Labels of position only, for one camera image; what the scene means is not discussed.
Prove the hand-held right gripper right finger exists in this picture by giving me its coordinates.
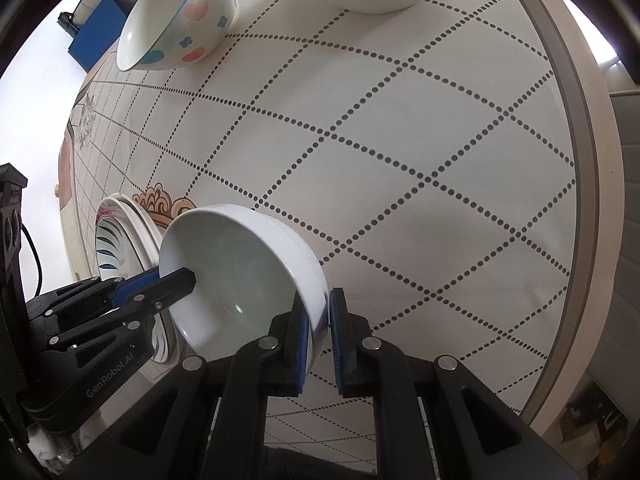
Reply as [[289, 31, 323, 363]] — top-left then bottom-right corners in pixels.
[[327, 287, 593, 480]]

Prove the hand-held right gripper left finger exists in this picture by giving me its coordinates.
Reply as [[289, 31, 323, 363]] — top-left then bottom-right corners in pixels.
[[70, 305, 316, 480]]

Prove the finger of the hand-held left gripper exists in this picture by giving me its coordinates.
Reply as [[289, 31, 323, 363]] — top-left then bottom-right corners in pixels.
[[47, 267, 197, 348], [27, 269, 162, 318]]

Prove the plain white bowl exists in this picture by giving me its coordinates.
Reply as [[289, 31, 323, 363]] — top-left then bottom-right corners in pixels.
[[159, 203, 331, 368]]

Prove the grey floral white plate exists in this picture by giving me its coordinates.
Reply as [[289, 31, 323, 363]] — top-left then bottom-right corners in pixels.
[[100, 192, 183, 367]]

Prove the blue leaf pattern bowl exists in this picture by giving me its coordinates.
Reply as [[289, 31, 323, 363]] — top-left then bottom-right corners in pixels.
[[96, 195, 173, 361]]

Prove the white bowl with coloured hearts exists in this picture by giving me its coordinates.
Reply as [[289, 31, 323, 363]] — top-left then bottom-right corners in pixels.
[[116, 0, 239, 72]]

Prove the beige striped table cover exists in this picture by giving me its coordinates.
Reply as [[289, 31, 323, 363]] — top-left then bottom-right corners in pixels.
[[59, 137, 82, 241]]

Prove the diamond patterned floral tablecloth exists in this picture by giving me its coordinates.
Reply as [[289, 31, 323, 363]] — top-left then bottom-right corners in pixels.
[[60, 0, 601, 461]]

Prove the blue folded mat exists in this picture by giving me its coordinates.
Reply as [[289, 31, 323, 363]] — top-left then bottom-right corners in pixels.
[[67, 0, 128, 71]]

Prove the grey chair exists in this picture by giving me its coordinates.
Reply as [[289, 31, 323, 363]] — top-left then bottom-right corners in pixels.
[[585, 55, 640, 431]]

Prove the black cable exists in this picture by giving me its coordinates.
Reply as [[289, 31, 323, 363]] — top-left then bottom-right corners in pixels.
[[20, 222, 45, 301]]

